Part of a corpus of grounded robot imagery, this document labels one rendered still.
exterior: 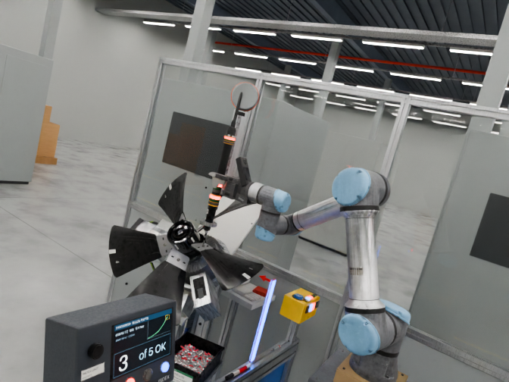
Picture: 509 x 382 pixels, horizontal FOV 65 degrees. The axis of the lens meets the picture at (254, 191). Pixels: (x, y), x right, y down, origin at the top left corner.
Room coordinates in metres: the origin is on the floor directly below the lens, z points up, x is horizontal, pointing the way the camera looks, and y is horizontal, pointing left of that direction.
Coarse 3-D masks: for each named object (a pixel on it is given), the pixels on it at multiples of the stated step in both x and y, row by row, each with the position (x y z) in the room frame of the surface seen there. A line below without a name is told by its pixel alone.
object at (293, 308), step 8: (288, 296) 1.60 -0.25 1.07; (304, 296) 1.65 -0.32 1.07; (288, 304) 1.60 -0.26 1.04; (296, 304) 1.58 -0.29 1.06; (304, 304) 1.56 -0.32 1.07; (280, 312) 1.61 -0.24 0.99; (288, 312) 1.59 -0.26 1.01; (296, 312) 1.57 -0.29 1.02; (304, 312) 1.58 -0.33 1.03; (312, 312) 1.66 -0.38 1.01; (296, 320) 1.57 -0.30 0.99; (304, 320) 1.60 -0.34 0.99
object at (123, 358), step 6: (132, 348) 0.78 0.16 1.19; (114, 354) 0.74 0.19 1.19; (120, 354) 0.75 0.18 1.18; (126, 354) 0.76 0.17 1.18; (132, 354) 0.78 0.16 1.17; (114, 360) 0.74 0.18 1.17; (120, 360) 0.75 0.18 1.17; (126, 360) 0.76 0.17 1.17; (132, 360) 0.77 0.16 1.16; (114, 366) 0.74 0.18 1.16; (120, 366) 0.75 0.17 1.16; (126, 366) 0.76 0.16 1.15; (132, 366) 0.77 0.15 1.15; (114, 372) 0.74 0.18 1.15; (120, 372) 0.75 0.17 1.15; (126, 372) 0.76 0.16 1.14
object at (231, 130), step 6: (234, 120) 1.59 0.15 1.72; (234, 126) 1.59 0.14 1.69; (228, 132) 1.58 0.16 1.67; (234, 132) 1.58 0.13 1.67; (210, 210) 1.58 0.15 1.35; (216, 210) 1.59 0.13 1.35; (210, 216) 1.58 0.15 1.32; (210, 222) 1.58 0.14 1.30; (204, 228) 1.59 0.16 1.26; (210, 228) 1.59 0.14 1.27
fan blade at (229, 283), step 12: (204, 252) 1.53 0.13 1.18; (216, 252) 1.56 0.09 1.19; (216, 264) 1.48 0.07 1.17; (228, 264) 1.49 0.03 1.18; (240, 264) 1.52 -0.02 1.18; (252, 264) 1.54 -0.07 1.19; (216, 276) 1.42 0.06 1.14; (228, 276) 1.43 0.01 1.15; (240, 276) 1.45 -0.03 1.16; (252, 276) 1.46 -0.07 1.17; (228, 288) 1.38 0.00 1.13
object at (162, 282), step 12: (168, 264) 1.53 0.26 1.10; (156, 276) 1.49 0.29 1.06; (168, 276) 1.51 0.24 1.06; (180, 276) 1.54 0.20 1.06; (144, 288) 1.45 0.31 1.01; (156, 288) 1.46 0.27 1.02; (168, 288) 1.49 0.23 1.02; (180, 288) 1.51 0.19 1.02; (180, 300) 1.48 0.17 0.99; (180, 312) 1.45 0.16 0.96
